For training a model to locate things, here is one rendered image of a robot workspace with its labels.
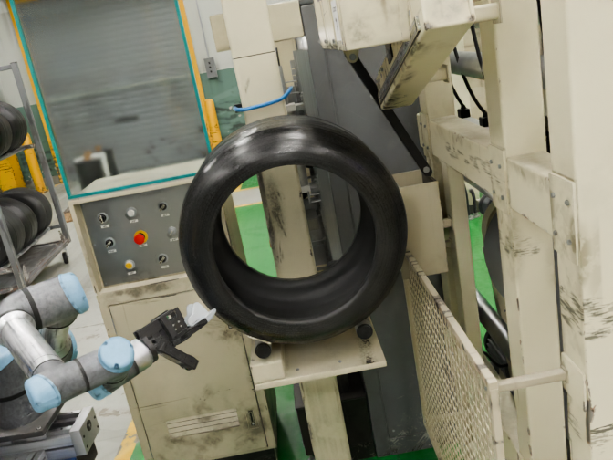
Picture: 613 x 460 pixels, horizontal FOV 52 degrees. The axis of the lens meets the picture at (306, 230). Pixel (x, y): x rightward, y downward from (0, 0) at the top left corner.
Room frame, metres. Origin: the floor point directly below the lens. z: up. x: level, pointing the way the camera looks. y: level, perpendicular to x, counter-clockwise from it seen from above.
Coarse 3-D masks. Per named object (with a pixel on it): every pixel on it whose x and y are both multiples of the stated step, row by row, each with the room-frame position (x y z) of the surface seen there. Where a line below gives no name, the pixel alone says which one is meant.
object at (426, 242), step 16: (400, 176) 2.04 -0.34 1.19; (416, 176) 2.04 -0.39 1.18; (400, 192) 1.85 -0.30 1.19; (416, 192) 1.85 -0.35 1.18; (432, 192) 1.85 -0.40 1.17; (416, 208) 1.85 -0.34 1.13; (432, 208) 1.85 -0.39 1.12; (416, 224) 1.85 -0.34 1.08; (432, 224) 1.85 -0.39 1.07; (416, 240) 1.85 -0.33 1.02; (432, 240) 1.85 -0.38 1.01; (416, 256) 1.85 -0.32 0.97; (432, 256) 1.85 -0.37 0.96; (432, 272) 1.85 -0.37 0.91
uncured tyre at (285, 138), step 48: (240, 144) 1.54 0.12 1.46; (288, 144) 1.51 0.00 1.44; (336, 144) 1.53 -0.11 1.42; (192, 192) 1.54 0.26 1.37; (384, 192) 1.51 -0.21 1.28; (192, 240) 1.51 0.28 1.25; (384, 240) 1.51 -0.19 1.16; (240, 288) 1.77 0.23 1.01; (288, 288) 1.79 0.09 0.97; (336, 288) 1.77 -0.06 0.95; (384, 288) 1.52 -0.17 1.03; (288, 336) 1.51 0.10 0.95
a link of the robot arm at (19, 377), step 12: (0, 348) 1.80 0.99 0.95; (0, 360) 1.73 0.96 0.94; (12, 360) 1.75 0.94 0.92; (0, 372) 1.73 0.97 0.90; (12, 372) 1.74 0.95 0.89; (24, 372) 1.76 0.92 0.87; (0, 384) 1.72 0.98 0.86; (12, 384) 1.73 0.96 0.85; (24, 384) 1.76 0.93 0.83; (0, 396) 1.73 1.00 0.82
